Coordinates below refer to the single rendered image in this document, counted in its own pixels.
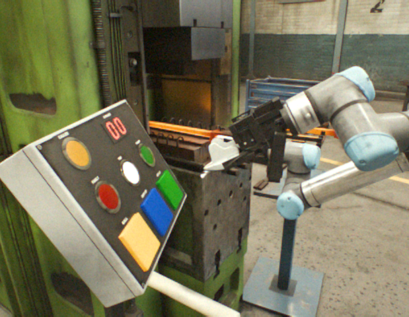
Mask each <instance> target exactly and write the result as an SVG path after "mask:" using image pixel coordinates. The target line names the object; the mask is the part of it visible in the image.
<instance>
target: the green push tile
mask: <svg viewBox="0 0 409 317"><path fill-rule="evenodd" d="M155 184H156V185H157V186H158V187H159V189H160V190H161V192H162V193H163V195H164V196H165V198H166V199H167V201H168V202H169V205H170V206H171V207H172V209H173V211H175V210H176V209H177V207H178V205H179V203H180V200H181V198H182V196H183V193H182V191H181V190H180V188H179V187H178V185H177V184H176V182H175V181H174V179H173V177H172V176H171V175H170V173H169V171H168V170H166V171H164V172H163V174H162V175H161V177H160V178H159V180H158V181H156V183H155Z"/></svg>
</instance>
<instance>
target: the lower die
mask: <svg viewBox="0 0 409 317"><path fill-rule="evenodd" d="M149 122H154V120H153V121H150V120H149ZM157 123H162V122H158V121H157ZM165 124H169V123H165ZM149 131H153V132H154V134H155V136H154V137H153V133H152V132H151V133H149V138H150V139H151V140H152V142H153V144H154V146H155V147H156V148H157V135H158V133H160V132H162V133H164V136H165V139H163V135H162V134H160V135H159V150H160V154H164V155H166V154H167V136H168V135H169V134H172V135H173V136H174V141H173V140H172V136H170V137H169V138H168V151H169V154H170V156H172V157H176V156H177V150H176V140H177V139H178V137H179V136H182V137H183V138H184V143H182V138H180V139H179V140H178V153H179V156H180V158H181V159H186V160H190V161H194V162H200V163H204V162H206V161H207V160H209V159H211V155H210V152H209V146H210V145H211V139H210V137H208V136H204V135H197V134H193V133H186V132H182V131H175V130H171V129H165V128H160V127H153V126H149ZM207 157H209V158H208V159H207Z"/></svg>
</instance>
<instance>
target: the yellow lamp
mask: <svg viewBox="0 0 409 317"><path fill-rule="evenodd" d="M67 153H68V155H69V156H70V158H71V159H72V161H73V162H74V163H75V164H77V165H79V166H86V165H88V163H89V155H88V152H87V150H86V149H85V148H84V146H82V144H80V143H79V142H77V141H69V142H68V144H67Z"/></svg>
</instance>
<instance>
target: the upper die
mask: <svg viewBox="0 0 409 317"><path fill-rule="evenodd" d="M143 45H144V54H145V59H168V60H184V61H195V60H202V59H209V58H217V57H225V29H218V28H193V27H188V28H143Z"/></svg>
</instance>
